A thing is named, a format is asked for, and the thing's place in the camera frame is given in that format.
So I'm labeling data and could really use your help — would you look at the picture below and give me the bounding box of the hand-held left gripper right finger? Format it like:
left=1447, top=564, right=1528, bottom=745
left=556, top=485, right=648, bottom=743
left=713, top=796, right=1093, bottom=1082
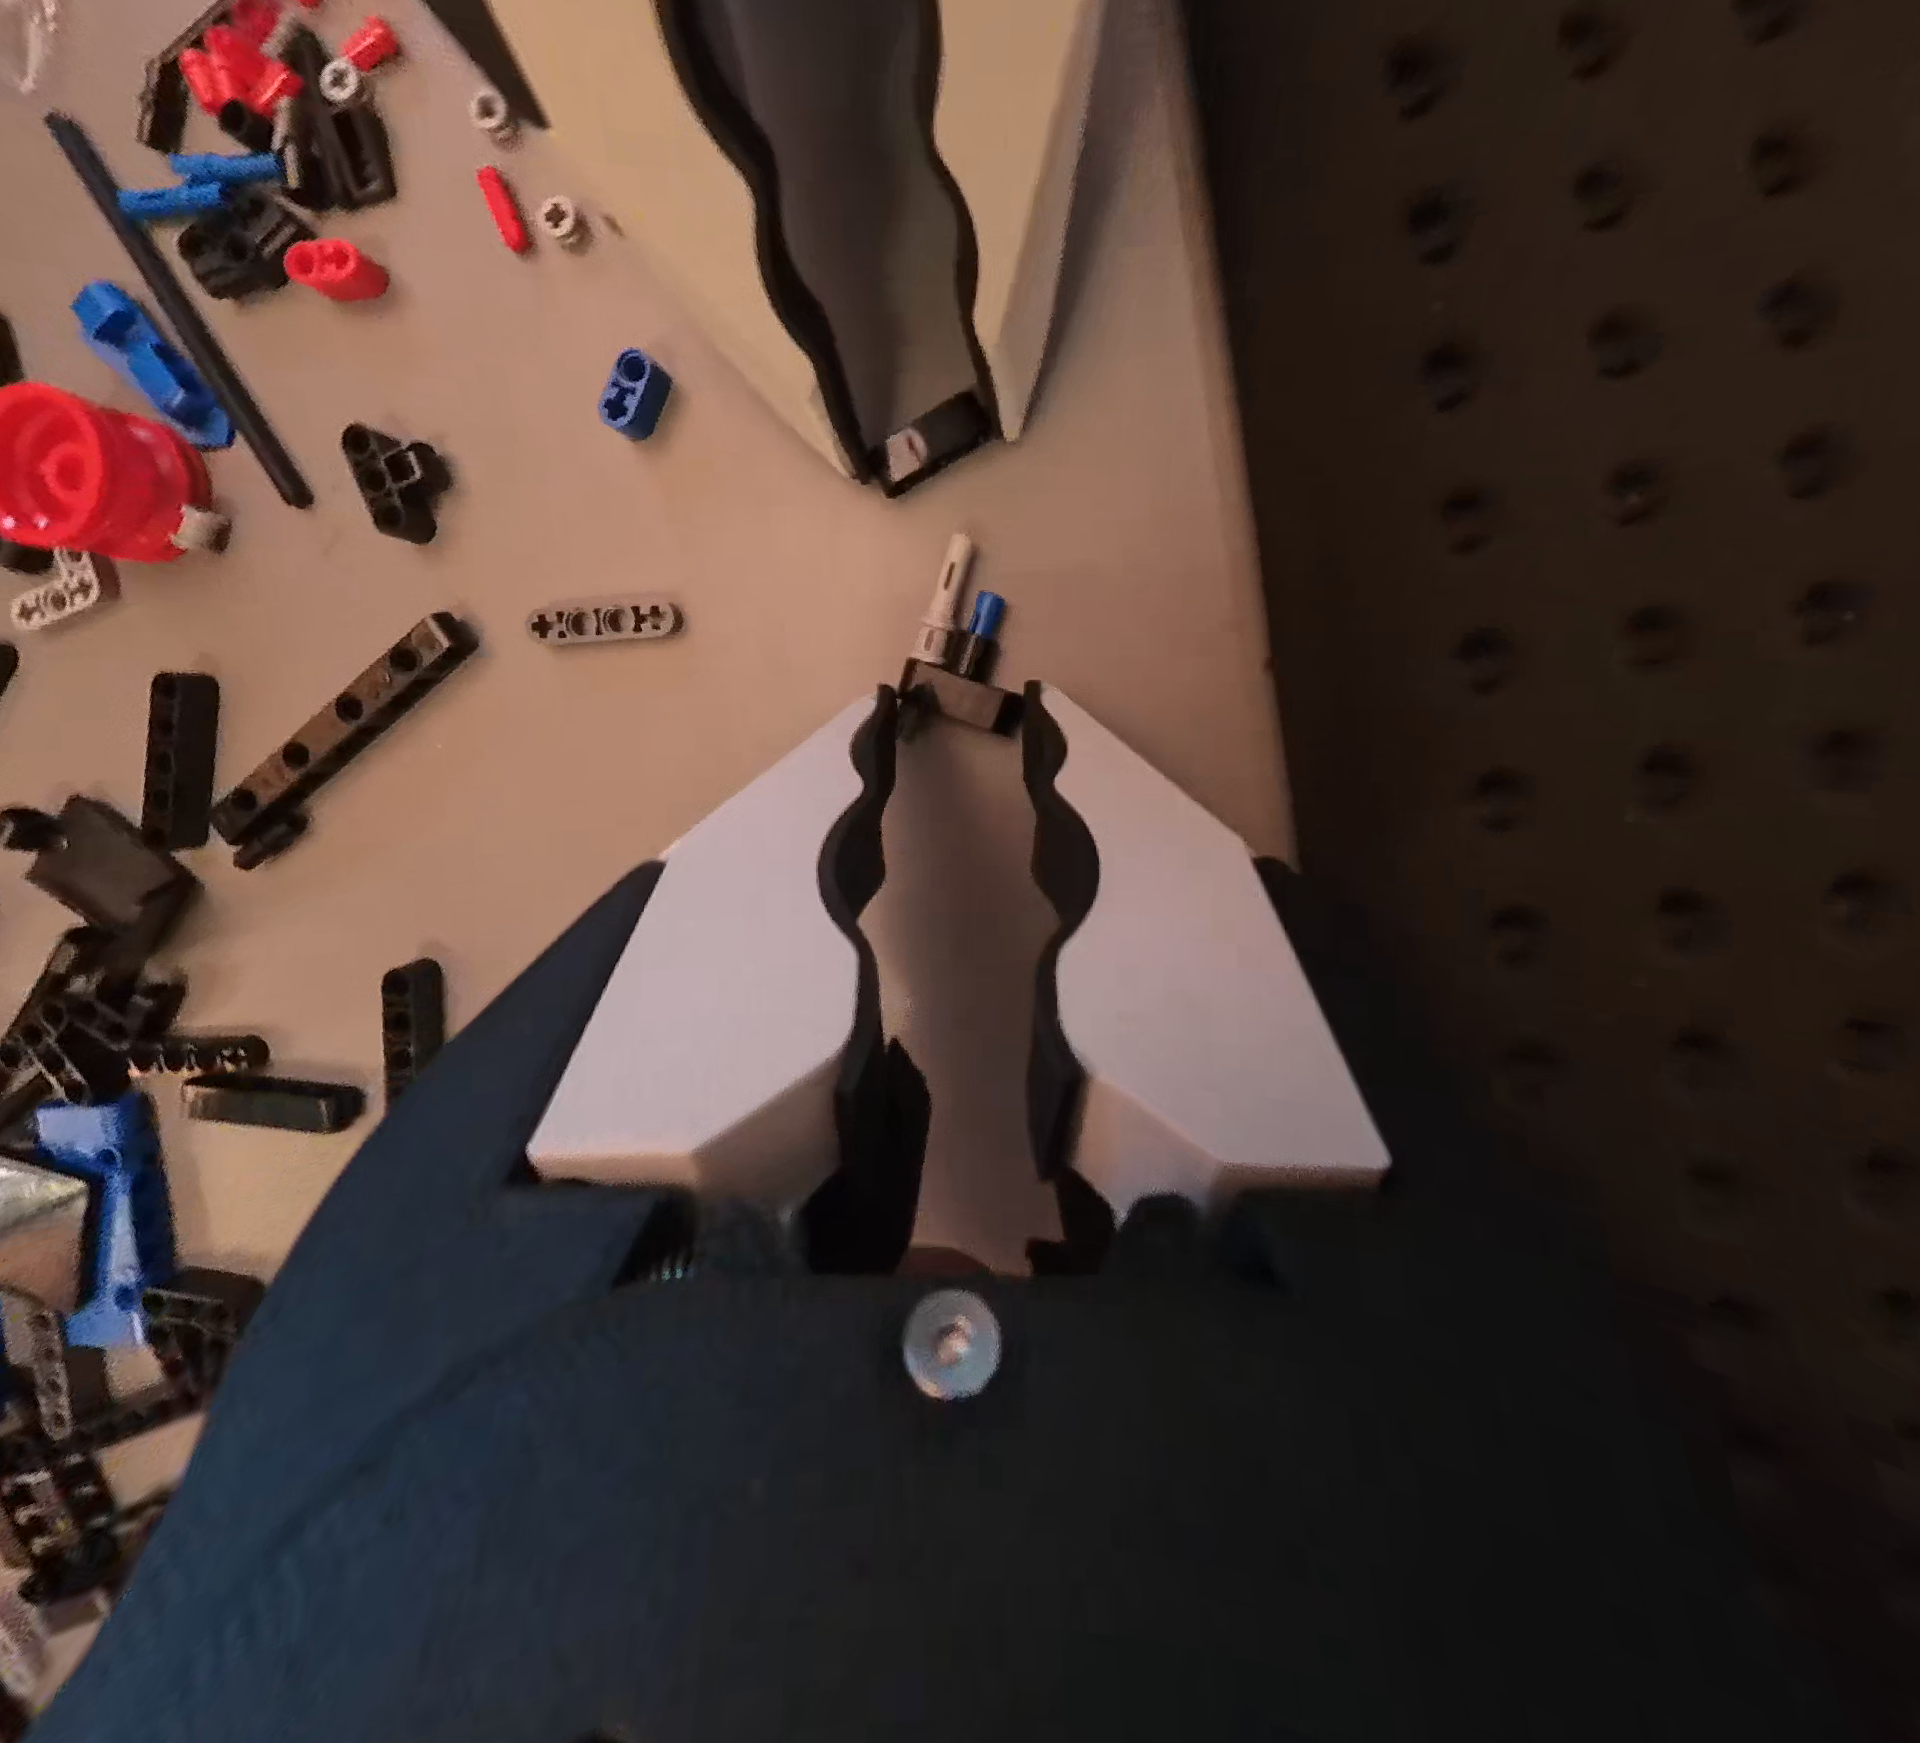
left=1020, top=682, right=1395, bottom=1272

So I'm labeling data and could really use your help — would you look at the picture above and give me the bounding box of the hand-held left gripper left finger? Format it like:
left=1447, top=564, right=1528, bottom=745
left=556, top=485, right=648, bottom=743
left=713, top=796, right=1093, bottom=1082
left=524, top=686, right=933, bottom=1272

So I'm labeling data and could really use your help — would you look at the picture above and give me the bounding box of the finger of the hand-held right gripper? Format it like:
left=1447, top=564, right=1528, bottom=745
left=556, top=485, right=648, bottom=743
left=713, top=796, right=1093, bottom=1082
left=393, top=0, right=879, bottom=485
left=854, top=0, right=1121, bottom=447

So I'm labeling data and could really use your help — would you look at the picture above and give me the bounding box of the black connector with blue pin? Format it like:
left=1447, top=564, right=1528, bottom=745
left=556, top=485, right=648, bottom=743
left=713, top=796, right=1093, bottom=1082
left=893, top=590, right=1029, bottom=743

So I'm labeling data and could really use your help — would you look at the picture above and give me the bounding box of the grey black long pin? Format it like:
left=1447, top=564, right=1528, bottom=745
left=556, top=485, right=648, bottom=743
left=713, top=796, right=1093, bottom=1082
left=907, top=534, right=984, bottom=671

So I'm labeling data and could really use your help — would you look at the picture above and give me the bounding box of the black square panel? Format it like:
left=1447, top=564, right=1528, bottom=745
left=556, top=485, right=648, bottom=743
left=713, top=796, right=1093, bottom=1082
left=0, top=1156, right=94, bottom=1300
left=0, top=796, right=206, bottom=943

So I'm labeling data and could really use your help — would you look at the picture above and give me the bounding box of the grey desk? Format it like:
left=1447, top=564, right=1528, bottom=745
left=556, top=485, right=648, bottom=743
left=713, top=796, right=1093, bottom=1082
left=0, top=0, right=1296, bottom=1743

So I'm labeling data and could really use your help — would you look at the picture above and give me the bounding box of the black five-hole beam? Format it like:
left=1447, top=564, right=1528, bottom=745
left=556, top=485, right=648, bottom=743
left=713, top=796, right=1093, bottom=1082
left=378, top=957, right=446, bottom=1101

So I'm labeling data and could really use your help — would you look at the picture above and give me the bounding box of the red short beam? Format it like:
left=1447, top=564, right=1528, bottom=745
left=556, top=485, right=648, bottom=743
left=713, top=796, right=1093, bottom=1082
left=284, top=236, right=393, bottom=306

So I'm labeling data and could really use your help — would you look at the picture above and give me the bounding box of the blue short connector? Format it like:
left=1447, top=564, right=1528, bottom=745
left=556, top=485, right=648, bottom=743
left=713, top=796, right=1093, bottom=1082
left=600, top=348, right=677, bottom=439

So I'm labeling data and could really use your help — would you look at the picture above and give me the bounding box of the grey thin beam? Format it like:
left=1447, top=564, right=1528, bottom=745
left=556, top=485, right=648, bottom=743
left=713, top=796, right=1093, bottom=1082
left=524, top=597, right=689, bottom=646

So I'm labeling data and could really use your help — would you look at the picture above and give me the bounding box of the long black axle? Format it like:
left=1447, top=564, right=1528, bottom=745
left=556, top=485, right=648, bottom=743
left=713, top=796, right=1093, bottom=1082
left=45, top=109, right=317, bottom=513

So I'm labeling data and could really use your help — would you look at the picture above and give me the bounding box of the black flat plate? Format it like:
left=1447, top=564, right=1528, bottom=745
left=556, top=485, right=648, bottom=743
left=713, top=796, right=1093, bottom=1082
left=182, top=1073, right=368, bottom=1134

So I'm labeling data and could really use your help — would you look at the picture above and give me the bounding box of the black perforated panel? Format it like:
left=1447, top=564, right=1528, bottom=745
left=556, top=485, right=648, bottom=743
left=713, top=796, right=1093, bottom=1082
left=1185, top=0, right=1920, bottom=1743

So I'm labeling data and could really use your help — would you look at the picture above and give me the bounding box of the long black holed beam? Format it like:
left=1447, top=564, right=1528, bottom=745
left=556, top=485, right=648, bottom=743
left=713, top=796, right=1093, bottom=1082
left=211, top=610, right=487, bottom=872

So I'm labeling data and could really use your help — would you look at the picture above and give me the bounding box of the black tee connector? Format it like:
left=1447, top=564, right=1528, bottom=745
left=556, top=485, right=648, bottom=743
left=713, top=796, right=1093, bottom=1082
left=339, top=423, right=452, bottom=545

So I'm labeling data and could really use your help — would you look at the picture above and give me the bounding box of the blue curved panel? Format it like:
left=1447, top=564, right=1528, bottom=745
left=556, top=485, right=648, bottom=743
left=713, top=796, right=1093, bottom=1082
left=73, top=280, right=236, bottom=451

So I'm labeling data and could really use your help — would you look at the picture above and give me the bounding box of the blue flat panel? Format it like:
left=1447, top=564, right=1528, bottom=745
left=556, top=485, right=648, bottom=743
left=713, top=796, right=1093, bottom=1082
left=30, top=1097, right=183, bottom=1347

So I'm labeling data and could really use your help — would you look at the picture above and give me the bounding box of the red wheel rim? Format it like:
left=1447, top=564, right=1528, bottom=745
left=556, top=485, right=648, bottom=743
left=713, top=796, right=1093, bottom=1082
left=0, top=381, right=212, bottom=564

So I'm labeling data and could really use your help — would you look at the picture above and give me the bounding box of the black three-hole connector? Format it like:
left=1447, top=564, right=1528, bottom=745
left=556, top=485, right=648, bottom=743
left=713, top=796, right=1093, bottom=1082
left=0, top=924, right=188, bottom=1101

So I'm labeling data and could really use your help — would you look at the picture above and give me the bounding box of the grey long holed beam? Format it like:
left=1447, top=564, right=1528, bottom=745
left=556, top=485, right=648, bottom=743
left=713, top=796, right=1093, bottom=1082
left=23, top=1300, right=78, bottom=1438

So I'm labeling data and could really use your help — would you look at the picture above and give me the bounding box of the black open frame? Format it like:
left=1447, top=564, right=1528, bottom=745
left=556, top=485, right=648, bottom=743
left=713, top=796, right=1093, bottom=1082
left=0, top=1269, right=263, bottom=1452

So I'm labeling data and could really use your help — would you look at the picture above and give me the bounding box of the black rectangular frame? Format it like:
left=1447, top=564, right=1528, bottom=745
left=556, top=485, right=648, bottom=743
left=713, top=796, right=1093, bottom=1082
left=0, top=1436, right=166, bottom=1610

